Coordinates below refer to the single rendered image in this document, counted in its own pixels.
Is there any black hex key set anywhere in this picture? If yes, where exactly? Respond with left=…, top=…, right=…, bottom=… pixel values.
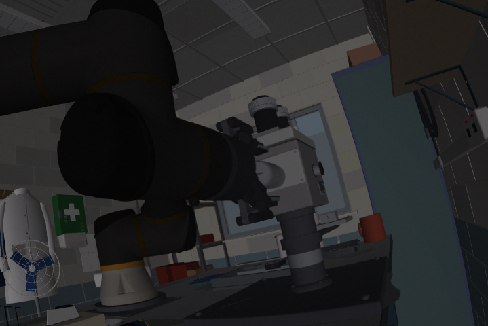
left=0, top=304, right=23, bottom=326

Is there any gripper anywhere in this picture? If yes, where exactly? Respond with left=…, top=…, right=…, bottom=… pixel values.
left=215, top=116, right=280, bottom=228

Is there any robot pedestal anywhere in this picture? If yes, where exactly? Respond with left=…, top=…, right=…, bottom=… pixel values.
left=92, top=266, right=168, bottom=314

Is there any grey microscope head body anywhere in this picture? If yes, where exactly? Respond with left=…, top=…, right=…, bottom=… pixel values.
left=252, top=125, right=331, bottom=209

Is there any white fan with blue blades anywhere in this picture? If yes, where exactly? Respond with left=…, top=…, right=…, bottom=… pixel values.
left=2, top=239, right=62, bottom=319

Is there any ceiling light panel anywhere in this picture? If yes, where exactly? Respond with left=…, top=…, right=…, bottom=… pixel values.
left=212, top=0, right=271, bottom=40

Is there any grey wall shelf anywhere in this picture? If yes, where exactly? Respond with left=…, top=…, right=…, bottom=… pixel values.
left=432, top=127, right=488, bottom=171

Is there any red storage box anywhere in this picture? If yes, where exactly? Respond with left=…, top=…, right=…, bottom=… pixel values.
left=155, top=261, right=202, bottom=286

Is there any green first aid box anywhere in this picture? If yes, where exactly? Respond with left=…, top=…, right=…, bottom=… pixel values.
left=51, top=194, right=88, bottom=249

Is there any white small cylinder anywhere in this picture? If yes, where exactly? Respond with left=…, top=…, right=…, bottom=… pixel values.
left=274, top=234, right=288, bottom=260

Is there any brown wall board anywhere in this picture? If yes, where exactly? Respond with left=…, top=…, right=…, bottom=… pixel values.
left=381, top=0, right=488, bottom=98

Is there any black hanging cable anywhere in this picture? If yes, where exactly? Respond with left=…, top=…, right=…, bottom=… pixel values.
left=413, top=88, right=442, bottom=158

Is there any brown cardboard box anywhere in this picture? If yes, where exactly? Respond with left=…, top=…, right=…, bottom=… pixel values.
left=346, top=42, right=383, bottom=68

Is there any white small box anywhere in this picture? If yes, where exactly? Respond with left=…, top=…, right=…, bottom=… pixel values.
left=45, top=305, right=81, bottom=326

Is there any dark and grey objective column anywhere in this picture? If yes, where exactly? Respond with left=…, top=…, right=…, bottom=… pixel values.
left=274, top=204, right=333, bottom=293

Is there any grey shelf unit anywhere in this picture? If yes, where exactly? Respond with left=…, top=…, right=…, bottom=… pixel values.
left=153, top=201, right=233, bottom=287

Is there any black flat tool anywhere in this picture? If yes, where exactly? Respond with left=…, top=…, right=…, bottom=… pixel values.
left=336, top=239, right=361, bottom=253

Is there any white changer drum knob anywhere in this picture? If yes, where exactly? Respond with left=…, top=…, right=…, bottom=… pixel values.
left=255, top=160, right=286, bottom=190

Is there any grey framed window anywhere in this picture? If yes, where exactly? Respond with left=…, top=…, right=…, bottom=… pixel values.
left=216, top=103, right=352, bottom=240

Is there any white power box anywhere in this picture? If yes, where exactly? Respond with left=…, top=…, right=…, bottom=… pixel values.
left=472, top=105, right=488, bottom=141

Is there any teal tall cabinet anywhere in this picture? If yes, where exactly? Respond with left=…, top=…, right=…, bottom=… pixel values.
left=331, top=54, right=475, bottom=326

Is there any red mug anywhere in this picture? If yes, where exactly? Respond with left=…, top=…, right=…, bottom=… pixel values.
left=357, top=212, right=387, bottom=245

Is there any white lab coat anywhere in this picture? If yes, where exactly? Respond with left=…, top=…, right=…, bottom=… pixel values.
left=0, top=187, right=60, bottom=305

